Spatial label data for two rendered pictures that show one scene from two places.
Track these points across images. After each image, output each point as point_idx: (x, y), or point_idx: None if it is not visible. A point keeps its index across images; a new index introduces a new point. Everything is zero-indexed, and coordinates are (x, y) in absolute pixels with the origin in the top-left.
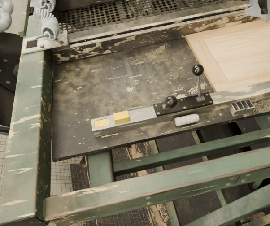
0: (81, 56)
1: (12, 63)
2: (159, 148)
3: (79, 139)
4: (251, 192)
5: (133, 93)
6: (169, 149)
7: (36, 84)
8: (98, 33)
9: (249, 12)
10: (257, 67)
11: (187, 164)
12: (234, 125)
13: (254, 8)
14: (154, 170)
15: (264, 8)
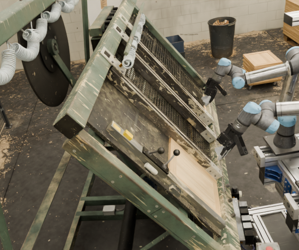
0: (118, 87)
1: (50, 34)
2: (16, 214)
3: (98, 122)
4: None
5: (132, 132)
6: (28, 222)
7: (102, 76)
8: None
9: (216, 149)
10: (190, 184)
11: (36, 247)
12: (134, 223)
13: (219, 150)
14: None
15: (223, 152)
